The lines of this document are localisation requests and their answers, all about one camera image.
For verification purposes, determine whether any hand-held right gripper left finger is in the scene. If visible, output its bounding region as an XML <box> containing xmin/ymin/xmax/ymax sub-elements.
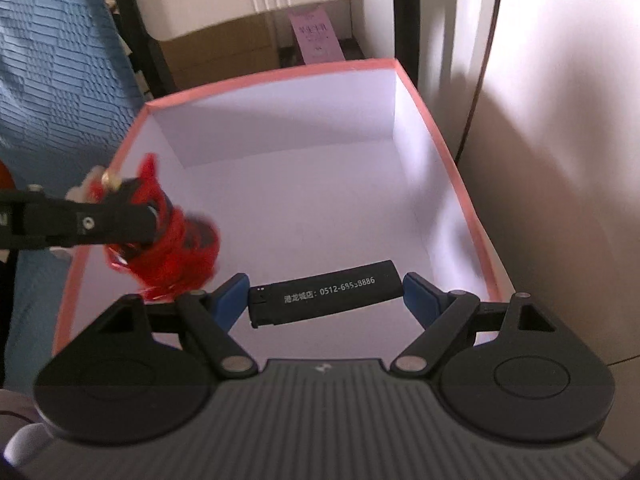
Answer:
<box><xmin>96</xmin><ymin>272</ymin><xmax>259</xmax><ymax>381</ymax></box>

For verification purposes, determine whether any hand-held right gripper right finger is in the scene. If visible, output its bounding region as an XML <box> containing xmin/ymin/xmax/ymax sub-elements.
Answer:
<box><xmin>390</xmin><ymin>271</ymin><xmax>559</xmax><ymax>376</ymax></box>

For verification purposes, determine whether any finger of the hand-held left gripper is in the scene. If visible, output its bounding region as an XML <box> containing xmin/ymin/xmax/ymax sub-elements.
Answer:
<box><xmin>0</xmin><ymin>184</ymin><xmax>162</xmax><ymax>252</ymax></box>

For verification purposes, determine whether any red tassel ornament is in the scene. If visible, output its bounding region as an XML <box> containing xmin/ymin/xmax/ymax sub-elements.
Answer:
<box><xmin>67</xmin><ymin>154</ymin><xmax>222</xmax><ymax>304</ymax></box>

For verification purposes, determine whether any black lighter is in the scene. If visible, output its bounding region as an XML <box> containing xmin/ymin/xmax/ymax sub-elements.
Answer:
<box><xmin>248</xmin><ymin>259</ymin><xmax>404</xmax><ymax>330</ymax></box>

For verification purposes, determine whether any red-rimmed white cardboard box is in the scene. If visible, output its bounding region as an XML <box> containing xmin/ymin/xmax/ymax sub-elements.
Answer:
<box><xmin>52</xmin><ymin>58</ymin><xmax>516</xmax><ymax>362</ymax></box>

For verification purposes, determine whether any blue patterned cloth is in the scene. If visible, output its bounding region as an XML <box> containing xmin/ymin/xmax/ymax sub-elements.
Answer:
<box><xmin>0</xmin><ymin>0</ymin><xmax>147</xmax><ymax>397</ymax></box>

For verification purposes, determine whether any brown cardboard box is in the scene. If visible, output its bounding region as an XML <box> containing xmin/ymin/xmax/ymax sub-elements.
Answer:
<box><xmin>159</xmin><ymin>10</ymin><xmax>281</xmax><ymax>92</ymax></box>

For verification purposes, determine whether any pink paper leaflet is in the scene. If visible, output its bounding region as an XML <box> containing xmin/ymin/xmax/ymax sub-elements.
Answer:
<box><xmin>288</xmin><ymin>4</ymin><xmax>344</xmax><ymax>65</ymax></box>

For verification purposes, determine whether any black metal frame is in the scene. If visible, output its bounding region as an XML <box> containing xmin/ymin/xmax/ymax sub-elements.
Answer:
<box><xmin>105</xmin><ymin>0</ymin><xmax>421</xmax><ymax>102</ymax></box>

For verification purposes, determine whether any black cable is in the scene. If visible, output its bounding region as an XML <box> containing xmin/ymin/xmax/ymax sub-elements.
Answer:
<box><xmin>452</xmin><ymin>0</ymin><xmax>507</xmax><ymax>162</ymax></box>

